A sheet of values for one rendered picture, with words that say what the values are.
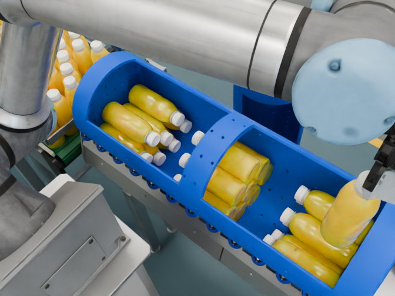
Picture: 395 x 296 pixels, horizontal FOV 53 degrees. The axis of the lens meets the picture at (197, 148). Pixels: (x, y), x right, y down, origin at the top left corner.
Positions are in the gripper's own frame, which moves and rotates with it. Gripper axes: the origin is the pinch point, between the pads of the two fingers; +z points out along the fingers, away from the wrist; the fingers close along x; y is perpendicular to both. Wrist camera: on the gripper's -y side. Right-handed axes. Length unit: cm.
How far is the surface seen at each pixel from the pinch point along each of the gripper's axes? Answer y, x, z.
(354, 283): 6.5, -5.9, 23.8
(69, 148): -88, -11, 52
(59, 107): -91, -6, 38
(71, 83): -91, 1, 34
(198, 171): -32.7, -4.8, 22.5
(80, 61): -103, 13, 39
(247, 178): -24.4, 3.0, 27.6
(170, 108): -56, 10, 30
